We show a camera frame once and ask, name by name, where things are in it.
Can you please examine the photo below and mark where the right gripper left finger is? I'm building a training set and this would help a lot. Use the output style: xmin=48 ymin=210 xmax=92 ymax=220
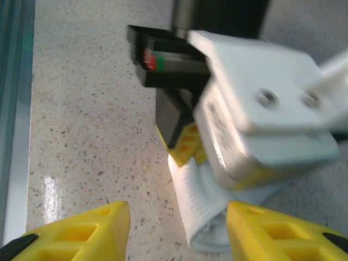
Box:
xmin=0 ymin=200 xmax=131 ymax=261

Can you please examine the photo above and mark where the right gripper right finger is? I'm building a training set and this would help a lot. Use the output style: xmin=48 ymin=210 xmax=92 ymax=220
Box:
xmin=226 ymin=200 xmax=348 ymax=261

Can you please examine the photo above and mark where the white sock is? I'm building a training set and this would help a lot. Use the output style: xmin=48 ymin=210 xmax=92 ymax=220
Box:
xmin=167 ymin=156 xmax=289 ymax=252

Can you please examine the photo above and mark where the long aluminium frame rail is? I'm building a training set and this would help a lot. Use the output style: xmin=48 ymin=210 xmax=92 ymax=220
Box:
xmin=0 ymin=0 xmax=36 ymax=247

